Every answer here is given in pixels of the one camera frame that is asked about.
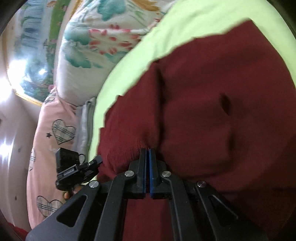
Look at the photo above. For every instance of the light green bed sheet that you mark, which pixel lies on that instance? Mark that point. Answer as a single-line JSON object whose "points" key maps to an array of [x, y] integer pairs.
{"points": [[185, 21]]}

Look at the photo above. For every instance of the framed landscape painting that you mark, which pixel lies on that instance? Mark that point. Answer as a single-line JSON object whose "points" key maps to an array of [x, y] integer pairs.
{"points": [[31, 42]]}

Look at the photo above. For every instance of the dark red knit hoodie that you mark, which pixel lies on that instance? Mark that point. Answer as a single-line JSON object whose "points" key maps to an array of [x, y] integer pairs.
{"points": [[219, 109]]}

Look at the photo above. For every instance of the person's left hand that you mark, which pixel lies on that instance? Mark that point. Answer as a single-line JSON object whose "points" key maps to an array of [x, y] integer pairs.
{"points": [[68, 194]]}

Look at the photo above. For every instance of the white floral quilt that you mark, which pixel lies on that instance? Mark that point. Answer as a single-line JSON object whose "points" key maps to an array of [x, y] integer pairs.
{"points": [[97, 37]]}

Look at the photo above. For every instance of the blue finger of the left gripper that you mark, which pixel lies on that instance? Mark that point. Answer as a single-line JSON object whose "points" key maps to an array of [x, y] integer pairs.
{"points": [[94, 164]]}

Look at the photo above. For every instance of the pink heart print pillow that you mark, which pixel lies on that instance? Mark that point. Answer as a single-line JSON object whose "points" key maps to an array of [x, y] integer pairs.
{"points": [[56, 128]]}

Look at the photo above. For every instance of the folded grey towel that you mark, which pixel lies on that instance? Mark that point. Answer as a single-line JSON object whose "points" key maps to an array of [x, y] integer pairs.
{"points": [[84, 129]]}

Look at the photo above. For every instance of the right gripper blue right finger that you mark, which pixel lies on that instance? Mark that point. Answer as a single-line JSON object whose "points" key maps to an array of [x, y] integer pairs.
{"points": [[158, 186]]}

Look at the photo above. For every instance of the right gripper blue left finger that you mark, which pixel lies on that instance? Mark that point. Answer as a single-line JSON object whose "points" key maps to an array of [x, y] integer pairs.
{"points": [[137, 184]]}

